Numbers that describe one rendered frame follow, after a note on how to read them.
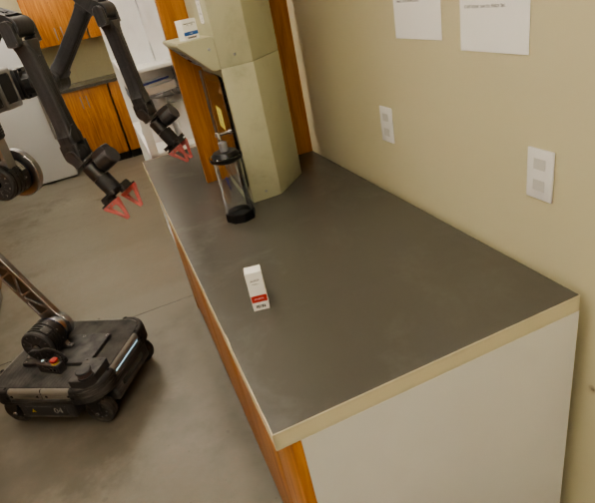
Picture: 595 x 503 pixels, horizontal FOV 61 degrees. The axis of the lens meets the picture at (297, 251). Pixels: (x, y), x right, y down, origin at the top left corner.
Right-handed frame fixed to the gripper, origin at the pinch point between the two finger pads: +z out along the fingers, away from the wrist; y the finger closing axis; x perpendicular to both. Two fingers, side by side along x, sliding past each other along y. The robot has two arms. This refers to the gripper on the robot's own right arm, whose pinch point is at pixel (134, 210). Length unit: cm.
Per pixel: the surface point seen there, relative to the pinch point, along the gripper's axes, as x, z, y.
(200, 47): -48, -23, 19
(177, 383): 78, 76, 27
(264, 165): -35.6, 18.6, 24.9
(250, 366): -43, 37, -65
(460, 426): -69, 76, -62
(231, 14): -60, -24, 25
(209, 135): -14, -1, 51
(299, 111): -43, 17, 72
